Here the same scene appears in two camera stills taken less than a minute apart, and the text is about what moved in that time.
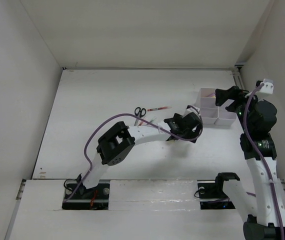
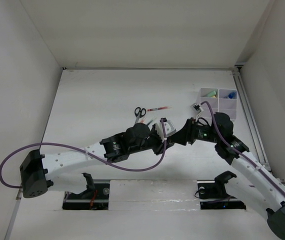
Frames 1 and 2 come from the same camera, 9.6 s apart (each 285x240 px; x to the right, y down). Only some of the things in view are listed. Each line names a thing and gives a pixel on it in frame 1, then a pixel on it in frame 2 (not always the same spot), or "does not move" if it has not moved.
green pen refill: [152, 120] does not move
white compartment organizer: [211, 113] does not move
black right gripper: [222, 95] to [181, 137]
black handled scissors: [139, 113] does not move
